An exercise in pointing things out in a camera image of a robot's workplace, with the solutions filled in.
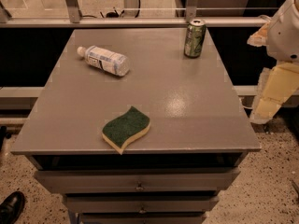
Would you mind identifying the middle grey drawer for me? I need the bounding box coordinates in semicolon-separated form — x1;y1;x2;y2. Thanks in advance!
64;193;219;214

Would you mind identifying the green soda can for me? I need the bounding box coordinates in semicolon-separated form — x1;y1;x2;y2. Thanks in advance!
184;20;206;58

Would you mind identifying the top grey drawer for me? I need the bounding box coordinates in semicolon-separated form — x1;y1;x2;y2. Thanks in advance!
35;168;240;194

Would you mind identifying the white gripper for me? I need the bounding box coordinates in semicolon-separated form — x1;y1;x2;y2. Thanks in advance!
247;0;299;124

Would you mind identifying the clear plastic water bottle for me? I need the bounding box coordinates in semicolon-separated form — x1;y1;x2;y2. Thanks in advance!
77;46;130;77

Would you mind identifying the grey drawer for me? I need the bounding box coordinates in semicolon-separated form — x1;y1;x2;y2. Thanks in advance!
81;213;206;224
35;168;240;194
64;193;219;214

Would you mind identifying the green and yellow sponge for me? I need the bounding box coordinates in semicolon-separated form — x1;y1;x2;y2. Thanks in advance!
102;106;150;154

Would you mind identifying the bottom grey drawer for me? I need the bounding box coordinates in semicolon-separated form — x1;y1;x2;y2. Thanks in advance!
81;213;206;224

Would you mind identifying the grey drawer cabinet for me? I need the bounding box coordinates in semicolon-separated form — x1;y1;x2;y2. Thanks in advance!
12;28;260;224

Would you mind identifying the grey metal railing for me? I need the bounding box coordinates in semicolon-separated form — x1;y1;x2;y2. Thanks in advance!
0;0;299;30

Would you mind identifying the black leather shoe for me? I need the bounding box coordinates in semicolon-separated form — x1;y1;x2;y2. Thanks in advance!
0;191;25;224

